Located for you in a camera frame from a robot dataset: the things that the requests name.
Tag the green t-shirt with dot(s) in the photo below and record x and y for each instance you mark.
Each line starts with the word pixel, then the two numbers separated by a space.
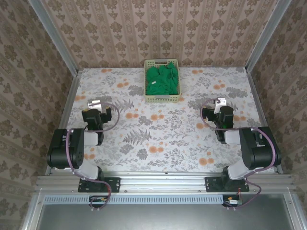
pixel 163 81

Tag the small electronics board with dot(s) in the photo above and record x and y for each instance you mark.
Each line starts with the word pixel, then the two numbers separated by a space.
pixel 232 202
pixel 98 199

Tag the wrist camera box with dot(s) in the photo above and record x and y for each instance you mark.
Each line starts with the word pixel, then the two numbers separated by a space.
pixel 96 103
pixel 219 103

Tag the grey metal sheet panel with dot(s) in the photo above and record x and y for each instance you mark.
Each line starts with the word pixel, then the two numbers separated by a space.
pixel 163 218

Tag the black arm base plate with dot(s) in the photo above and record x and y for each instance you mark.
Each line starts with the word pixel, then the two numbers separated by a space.
pixel 212 184
pixel 112 184

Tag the floral table cover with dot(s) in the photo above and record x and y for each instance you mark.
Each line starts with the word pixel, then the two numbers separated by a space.
pixel 168 139

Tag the pale yellow plastic basket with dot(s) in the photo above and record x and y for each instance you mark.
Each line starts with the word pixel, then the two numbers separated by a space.
pixel 161 98

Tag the aluminium side rail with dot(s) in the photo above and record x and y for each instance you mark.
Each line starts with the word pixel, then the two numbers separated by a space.
pixel 260 103
pixel 69 103

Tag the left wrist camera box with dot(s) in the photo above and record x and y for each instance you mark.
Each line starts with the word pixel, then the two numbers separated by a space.
pixel 96 103

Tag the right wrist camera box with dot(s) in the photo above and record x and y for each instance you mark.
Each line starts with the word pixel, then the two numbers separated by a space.
pixel 219 103

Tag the aluminium mounting rail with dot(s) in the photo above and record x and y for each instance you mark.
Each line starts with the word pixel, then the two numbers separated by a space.
pixel 163 183

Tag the aluminium frame post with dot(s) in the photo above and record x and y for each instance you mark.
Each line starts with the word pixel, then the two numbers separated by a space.
pixel 55 38
pixel 266 36

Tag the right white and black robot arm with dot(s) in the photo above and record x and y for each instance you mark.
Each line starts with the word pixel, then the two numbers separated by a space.
pixel 254 148

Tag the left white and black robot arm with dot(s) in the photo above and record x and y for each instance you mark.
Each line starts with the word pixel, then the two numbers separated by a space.
pixel 79 148

